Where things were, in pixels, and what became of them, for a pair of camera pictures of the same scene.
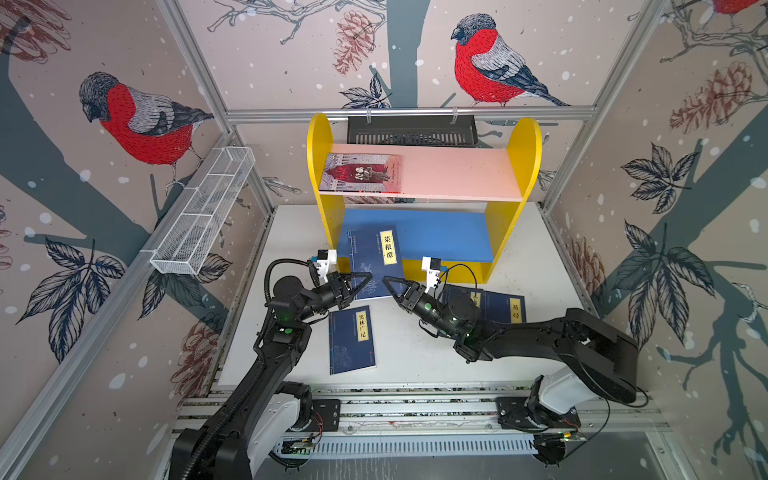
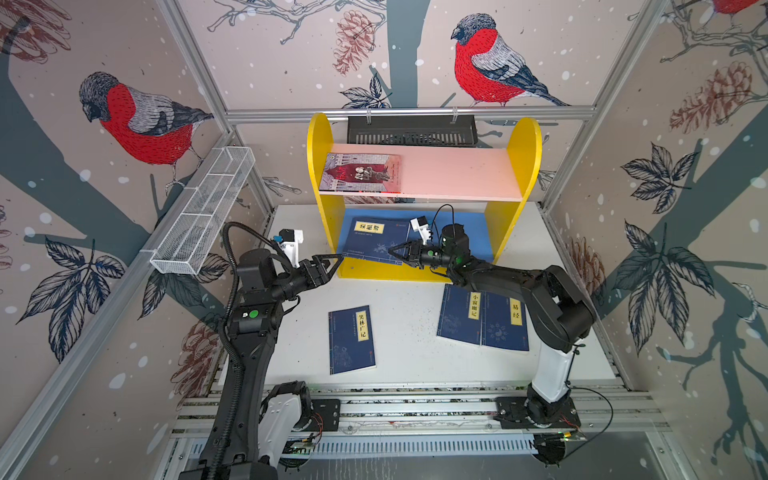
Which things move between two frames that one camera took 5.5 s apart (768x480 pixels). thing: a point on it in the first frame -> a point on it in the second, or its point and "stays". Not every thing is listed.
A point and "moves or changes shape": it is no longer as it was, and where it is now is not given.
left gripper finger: [368, 276] -> [326, 264]
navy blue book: [504, 308] stays
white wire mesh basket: [187, 243] stays
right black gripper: [415, 299] -> [417, 256]
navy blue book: [351, 340] stays
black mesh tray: [413, 130] stays
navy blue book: [375, 251] moves or changes shape
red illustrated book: [362, 173] stays
